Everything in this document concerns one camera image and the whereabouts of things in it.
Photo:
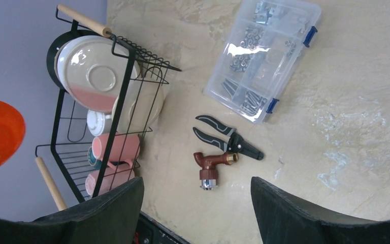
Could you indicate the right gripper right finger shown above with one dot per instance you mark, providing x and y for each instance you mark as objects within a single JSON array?
[{"x": 285, "y": 218}]

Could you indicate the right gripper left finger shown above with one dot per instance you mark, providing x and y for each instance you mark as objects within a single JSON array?
[{"x": 109, "y": 218}]

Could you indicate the pink faceted ceramic cup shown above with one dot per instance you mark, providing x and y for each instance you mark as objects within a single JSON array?
[{"x": 110, "y": 180}]

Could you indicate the pink ceramic mug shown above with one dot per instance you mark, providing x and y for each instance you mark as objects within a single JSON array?
[{"x": 125, "y": 148}]

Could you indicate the small cream saucer plate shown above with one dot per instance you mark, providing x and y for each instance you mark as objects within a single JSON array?
[{"x": 143, "y": 103}]

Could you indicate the cream bottom plate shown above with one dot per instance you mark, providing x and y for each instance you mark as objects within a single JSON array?
[{"x": 92, "y": 69}]

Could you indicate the blue ceramic cup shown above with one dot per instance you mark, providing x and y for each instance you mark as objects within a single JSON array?
[{"x": 93, "y": 161}]

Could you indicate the red brown faucet tap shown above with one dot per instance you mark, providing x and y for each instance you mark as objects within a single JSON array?
[{"x": 208, "y": 173}]

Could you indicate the clear plastic screw box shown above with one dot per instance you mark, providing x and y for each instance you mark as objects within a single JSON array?
[{"x": 261, "y": 54}]

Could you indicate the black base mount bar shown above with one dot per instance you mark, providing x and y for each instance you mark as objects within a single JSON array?
[{"x": 150, "y": 231}]

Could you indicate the black handled pliers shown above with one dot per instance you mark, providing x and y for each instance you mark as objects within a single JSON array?
[{"x": 235, "y": 144}]

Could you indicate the black wire dish rack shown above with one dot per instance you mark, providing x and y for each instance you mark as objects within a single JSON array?
[{"x": 71, "y": 138}]

